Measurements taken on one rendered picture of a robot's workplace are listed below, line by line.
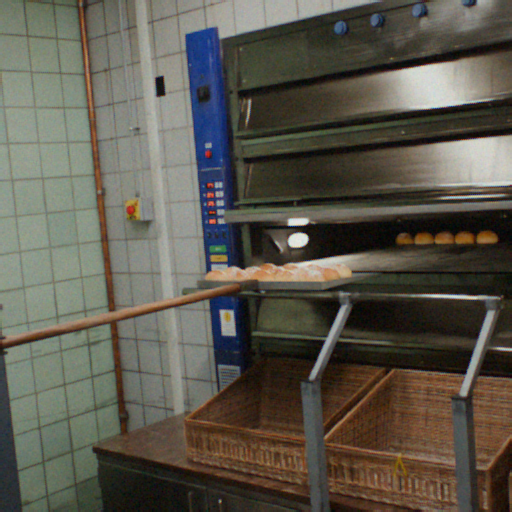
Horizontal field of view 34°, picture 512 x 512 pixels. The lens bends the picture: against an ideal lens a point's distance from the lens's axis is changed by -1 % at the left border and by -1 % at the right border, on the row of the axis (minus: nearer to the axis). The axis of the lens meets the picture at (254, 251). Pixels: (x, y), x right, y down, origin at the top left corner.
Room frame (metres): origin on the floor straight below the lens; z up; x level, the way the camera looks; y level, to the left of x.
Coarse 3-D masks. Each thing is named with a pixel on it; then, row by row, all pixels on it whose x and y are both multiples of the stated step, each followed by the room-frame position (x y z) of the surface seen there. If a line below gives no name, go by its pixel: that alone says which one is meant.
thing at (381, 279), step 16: (352, 272) 2.98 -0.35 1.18; (368, 272) 2.94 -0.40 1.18; (384, 272) 2.89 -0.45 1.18; (400, 272) 2.85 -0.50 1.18; (416, 272) 2.81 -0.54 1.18; (432, 272) 2.78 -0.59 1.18; (448, 272) 2.74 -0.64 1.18; (464, 272) 2.70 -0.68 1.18; (480, 272) 2.67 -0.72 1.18; (496, 272) 2.63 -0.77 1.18
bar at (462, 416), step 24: (192, 288) 2.97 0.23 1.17; (336, 336) 2.46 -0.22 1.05; (480, 336) 2.16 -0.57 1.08; (480, 360) 2.12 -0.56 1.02; (312, 384) 2.34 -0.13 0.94; (312, 408) 2.34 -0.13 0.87; (456, 408) 2.04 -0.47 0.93; (312, 432) 2.35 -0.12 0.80; (456, 432) 2.04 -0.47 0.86; (312, 456) 2.35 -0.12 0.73; (456, 456) 2.05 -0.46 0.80; (312, 480) 2.36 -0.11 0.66; (456, 480) 2.05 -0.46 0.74; (312, 504) 2.36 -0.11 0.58
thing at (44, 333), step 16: (224, 288) 2.65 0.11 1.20; (144, 304) 2.40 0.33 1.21; (160, 304) 2.43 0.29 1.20; (176, 304) 2.48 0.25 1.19; (80, 320) 2.22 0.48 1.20; (96, 320) 2.25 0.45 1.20; (112, 320) 2.29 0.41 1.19; (16, 336) 2.06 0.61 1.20; (32, 336) 2.09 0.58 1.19; (48, 336) 2.13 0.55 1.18
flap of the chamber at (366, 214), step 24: (240, 216) 3.10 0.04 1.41; (264, 216) 3.02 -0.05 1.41; (288, 216) 2.94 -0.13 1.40; (312, 216) 2.87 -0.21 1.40; (336, 216) 2.81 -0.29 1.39; (360, 216) 2.76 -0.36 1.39; (384, 216) 2.73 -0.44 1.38; (408, 216) 2.71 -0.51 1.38; (432, 216) 2.68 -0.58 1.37; (456, 216) 2.66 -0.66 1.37; (480, 216) 2.64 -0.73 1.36
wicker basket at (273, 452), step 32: (256, 384) 3.15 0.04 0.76; (288, 384) 3.10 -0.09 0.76; (320, 384) 3.00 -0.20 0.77; (192, 416) 2.88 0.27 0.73; (224, 416) 3.01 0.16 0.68; (256, 416) 3.14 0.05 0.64; (288, 416) 3.07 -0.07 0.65; (192, 448) 2.84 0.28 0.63; (224, 448) 2.74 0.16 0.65; (256, 448) 2.64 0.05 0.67; (288, 448) 2.55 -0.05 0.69; (288, 480) 2.55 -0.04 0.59
